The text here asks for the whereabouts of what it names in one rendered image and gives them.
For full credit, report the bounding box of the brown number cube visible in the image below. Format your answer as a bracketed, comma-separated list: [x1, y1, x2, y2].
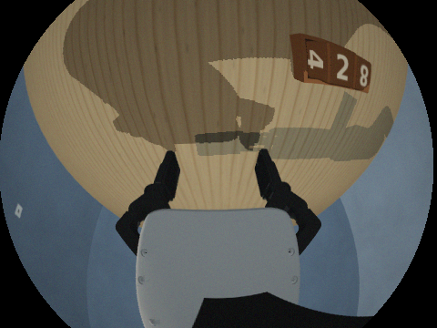
[305, 41, 353, 88]
[351, 53, 371, 93]

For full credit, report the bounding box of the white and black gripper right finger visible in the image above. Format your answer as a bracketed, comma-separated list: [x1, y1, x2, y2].
[255, 149, 321, 255]

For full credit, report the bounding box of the brown wooden tray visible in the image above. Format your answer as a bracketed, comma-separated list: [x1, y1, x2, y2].
[290, 33, 339, 86]

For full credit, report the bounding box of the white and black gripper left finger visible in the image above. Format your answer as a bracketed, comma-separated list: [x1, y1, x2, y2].
[116, 150, 180, 256]

